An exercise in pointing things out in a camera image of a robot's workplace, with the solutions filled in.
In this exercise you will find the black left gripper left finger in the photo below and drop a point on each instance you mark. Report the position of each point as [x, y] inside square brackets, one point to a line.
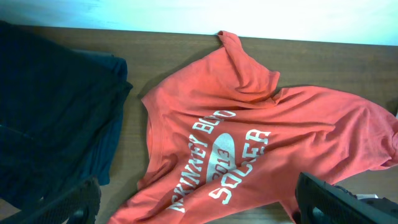
[79, 204]

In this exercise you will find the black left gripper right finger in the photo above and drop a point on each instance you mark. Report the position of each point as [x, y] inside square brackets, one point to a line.
[322, 203]

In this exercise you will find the red soccer t-shirt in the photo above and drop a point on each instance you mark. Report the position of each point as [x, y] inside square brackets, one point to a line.
[222, 138]

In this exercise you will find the folded black garment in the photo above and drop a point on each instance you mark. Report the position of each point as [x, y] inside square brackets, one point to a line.
[56, 104]

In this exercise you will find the folded navy blue garment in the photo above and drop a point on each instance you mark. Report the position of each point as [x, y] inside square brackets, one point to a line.
[99, 159]

